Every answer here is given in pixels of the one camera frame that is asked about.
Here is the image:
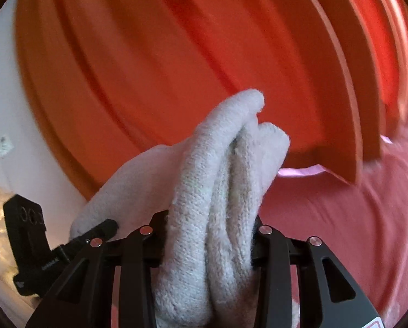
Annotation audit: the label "pink knit sweater black hearts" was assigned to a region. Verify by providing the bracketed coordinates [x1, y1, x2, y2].
[70, 89, 290, 327]

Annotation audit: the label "white wall socket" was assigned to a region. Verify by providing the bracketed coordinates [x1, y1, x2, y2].
[0, 135, 14, 158]

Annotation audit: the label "orange red curtain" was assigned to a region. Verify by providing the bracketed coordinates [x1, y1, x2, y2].
[15, 0, 408, 198]

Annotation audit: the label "pink bow-print blanket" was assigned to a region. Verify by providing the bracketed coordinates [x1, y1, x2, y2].
[261, 119, 408, 311]

